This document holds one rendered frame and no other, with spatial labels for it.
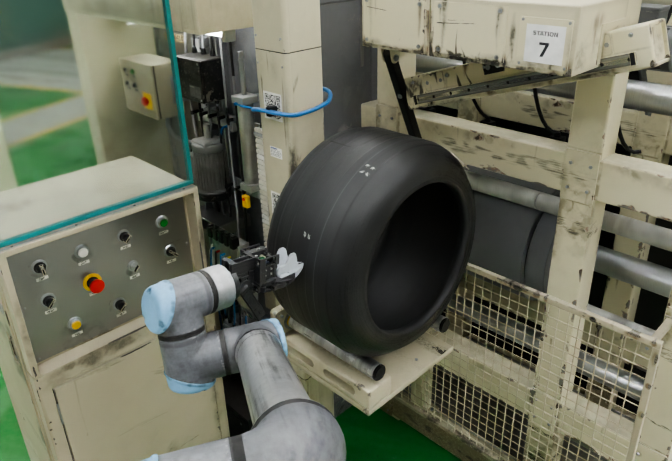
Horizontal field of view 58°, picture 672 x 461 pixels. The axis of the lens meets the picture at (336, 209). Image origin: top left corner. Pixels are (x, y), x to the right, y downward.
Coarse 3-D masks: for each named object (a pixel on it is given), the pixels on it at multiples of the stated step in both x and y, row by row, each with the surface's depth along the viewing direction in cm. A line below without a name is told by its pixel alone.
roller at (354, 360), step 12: (288, 324) 176; (300, 324) 173; (312, 336) 169; (324, 348) 167; (336, 348) 163; (348, 360) 160; (360, 360) 158; (372, 360) 157; (372, 372) 155; (384, 372) 157
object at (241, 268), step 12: (240, 252) 130; (252, 252) 129; (264, 252) 131; (228, 264) 124; (240, 264) 124; (252, 264) 126; (264, 264) 126; (276, 264) 129; (240, 276) 125; (252, 276) 128; (264, 276) 127; (240, 288) 123; (252, 288) 128; (264, 288) 128
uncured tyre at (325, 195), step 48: (336, 144) 148; (384, 144) 144; (432, 144) 149; (288, 192) 145; (336, 192) 137; (384, 192) 135; (432, 192) 178; (288, 240) 142; (336, 240) 134; (384, 240) 186; (432, 240) 182; (288, 288) 146; (336, 288) 136; (384, 288) 185; (432, 288) 177; (336, 336) 144; (384, 336) 150
